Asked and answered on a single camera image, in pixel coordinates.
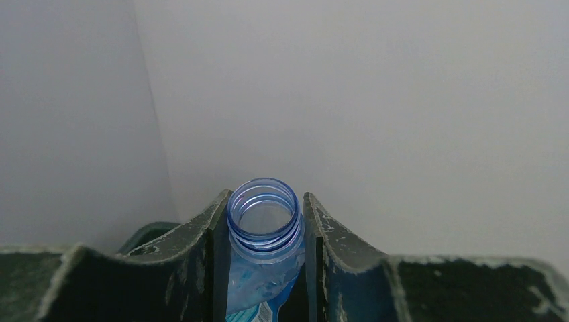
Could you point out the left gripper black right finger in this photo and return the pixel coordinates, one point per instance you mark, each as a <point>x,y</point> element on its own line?
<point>350,280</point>

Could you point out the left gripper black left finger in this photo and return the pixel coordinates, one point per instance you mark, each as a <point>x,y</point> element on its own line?
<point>179,276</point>

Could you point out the blue label water bottle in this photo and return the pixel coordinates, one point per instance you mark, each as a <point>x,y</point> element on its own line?
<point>266,232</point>

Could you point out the dark green trash bin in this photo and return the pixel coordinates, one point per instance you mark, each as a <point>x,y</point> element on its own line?
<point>146,234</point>

